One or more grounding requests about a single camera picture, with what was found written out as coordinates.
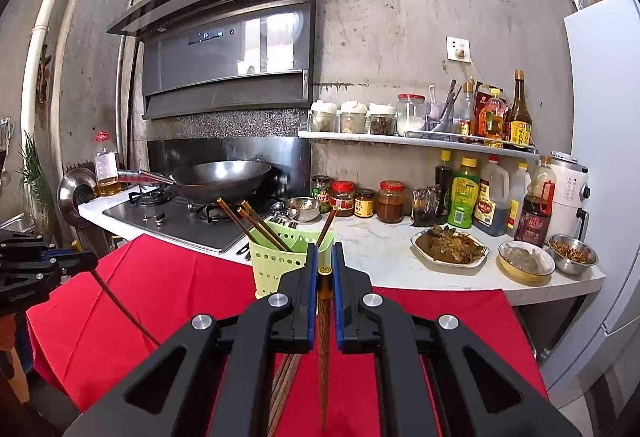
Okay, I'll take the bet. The gold-capped brown chopstick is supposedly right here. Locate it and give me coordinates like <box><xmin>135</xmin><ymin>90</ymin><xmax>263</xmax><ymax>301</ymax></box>
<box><xmin>317</xmin><ymin>266</ymin><xmax>333</xmax><ymax>429</ymax></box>

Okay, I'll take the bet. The white kitchen appliance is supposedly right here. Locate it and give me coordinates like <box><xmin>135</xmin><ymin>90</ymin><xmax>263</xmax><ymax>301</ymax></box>
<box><xmin>547</xmin><ymin>151</ymin><xmax>591</xmax><ymax>241</ymax></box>

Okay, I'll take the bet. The dark brown chopstick bundle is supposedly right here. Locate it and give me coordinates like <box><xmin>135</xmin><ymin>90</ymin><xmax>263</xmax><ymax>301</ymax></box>
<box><xmin>267</xmin><ymin>355</ymin><xmax>302</xmax><ymax>437</ymax></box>

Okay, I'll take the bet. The green plastic utensil holder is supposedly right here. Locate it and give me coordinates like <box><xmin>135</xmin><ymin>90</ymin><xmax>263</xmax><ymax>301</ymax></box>
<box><xmin>250</xmin><ymin>221</ymin><xmax>320</xmax><ymax>299</ymax></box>

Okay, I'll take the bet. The red tablecloth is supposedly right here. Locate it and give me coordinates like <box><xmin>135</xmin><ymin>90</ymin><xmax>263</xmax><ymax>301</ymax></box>
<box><xmin>27</xmin><ymin>235</ymin><xmax>547</xmax><ymax>436</ymax></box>

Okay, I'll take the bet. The plate of brown food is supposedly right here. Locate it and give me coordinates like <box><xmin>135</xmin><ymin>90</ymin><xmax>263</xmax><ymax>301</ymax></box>
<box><xmin>410</xmin><ymin>226</ymin><xmax>489</xmax><ymax>269</ymax></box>

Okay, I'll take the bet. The small yellow label jar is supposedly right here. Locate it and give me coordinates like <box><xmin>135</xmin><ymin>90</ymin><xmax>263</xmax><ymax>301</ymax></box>
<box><xmin>354</xmin><ymin>188</ymin><xmax>376</xmax><ymax>218</ymax></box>

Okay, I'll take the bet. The brown sauce jar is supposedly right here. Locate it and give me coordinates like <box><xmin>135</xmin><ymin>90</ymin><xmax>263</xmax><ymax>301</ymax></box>
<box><xmin>375</xmin><ymin>180</ymin><xmax>406</xmax><ymax>223</ymax></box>

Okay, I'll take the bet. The gas stove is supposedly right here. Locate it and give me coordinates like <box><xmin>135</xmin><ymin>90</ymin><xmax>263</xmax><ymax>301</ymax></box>
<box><xmin>104</xmin><ymin>184</ymin><xmax>244</xmax><ymax>253</ymax></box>

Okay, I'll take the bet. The cooking oil bottle red cap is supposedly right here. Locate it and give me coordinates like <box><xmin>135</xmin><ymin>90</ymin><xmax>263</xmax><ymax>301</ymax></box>
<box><xmin>94</xmin><ymin>130</ymin><xmax>122</xmax><ymax>196</ymax></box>

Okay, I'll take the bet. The reddish brown chopstick pair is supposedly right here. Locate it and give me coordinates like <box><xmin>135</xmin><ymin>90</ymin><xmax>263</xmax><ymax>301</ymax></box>
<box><xmin>217</xmin><ymin>197</ymin><xmax>292</xmax><ymax>253</ymax></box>

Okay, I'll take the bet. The steel wok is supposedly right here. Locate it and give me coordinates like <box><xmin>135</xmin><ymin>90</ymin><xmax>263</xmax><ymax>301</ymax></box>
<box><xmin>117</xmin><ymin>160</ymin><xmax>271</xmax><ymax>204</ymax></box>

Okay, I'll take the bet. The white jug bottle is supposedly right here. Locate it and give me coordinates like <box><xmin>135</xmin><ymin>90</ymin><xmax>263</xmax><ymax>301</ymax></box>
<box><xmin>473</xmin><ymin>155</ymin><xmax>510</xmax><ymax>237</ymax></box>

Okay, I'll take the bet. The green label bottle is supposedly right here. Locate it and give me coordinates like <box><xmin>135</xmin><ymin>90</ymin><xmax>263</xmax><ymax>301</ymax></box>
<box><xmin>448</xmin><ymin>157</ymin><xmax>480</xmax><ymax>229</ymax></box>

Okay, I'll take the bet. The yellow bowl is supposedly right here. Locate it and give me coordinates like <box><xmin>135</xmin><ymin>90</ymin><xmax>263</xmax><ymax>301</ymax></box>
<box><xmin>497</xmin><ymin>241</ymin><xmax>555</xmax><ymax>285</ymax></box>

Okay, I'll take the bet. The dark soy sauce bottle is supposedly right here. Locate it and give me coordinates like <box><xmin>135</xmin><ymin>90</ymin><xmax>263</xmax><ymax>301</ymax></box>
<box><xmin>435</xmin><ymin>150</ymin><xmax>454</xmax><ymax>225</ymax></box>

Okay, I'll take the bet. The red label dark bottle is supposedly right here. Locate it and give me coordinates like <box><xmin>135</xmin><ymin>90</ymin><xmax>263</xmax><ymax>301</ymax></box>
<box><xmin>514</xmin><ymin>155</ymin><xmax>556</xmax><ymax>247</ymax></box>

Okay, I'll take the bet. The steel bowl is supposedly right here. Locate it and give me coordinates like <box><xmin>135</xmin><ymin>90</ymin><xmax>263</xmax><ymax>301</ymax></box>
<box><xmin>547</xmin><ymin>235</ymin><xmax>599</xmax><ymax>277</ymax></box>

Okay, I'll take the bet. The glass jar red lid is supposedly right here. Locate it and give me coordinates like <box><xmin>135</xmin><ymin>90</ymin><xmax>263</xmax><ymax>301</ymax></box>
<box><xmin>396</xmin><ymin>93</ymin><xmax>426</xmax><ymax>137</ymax></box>

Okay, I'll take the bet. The tall brown sauce bottle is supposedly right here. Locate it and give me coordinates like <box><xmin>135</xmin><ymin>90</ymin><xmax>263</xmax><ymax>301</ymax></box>
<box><xmin>503</xmin><ymin>70</ymin><xmax>533</xmax><ymax>145</ymax></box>

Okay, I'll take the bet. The grey range hood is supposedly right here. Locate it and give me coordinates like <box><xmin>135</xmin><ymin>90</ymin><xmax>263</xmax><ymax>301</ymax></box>
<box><xmin>108</xmin><ymin>0</ymin><xmax>316</xmax><ymax>119</ymax></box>

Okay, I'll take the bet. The white refrigerator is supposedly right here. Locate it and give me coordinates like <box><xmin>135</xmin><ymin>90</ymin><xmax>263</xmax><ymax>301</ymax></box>
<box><xmin>541</xmin><ymin>0</ymin><xmax>639</xmax><ymax>407</ymax></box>

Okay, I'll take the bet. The wall shelf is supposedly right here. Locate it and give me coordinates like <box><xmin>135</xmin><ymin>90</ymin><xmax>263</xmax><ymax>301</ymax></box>
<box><xmin>297</xmin><ymin>130</ymin><xmax>540</xmax><ymax>160</ymax></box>

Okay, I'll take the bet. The wall socket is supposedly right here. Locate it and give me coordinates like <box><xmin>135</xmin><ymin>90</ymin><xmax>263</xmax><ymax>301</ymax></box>
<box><xmin>446</xmin><ymin>36</ymin><xmax>472</xmax><ymax>64</ymax></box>

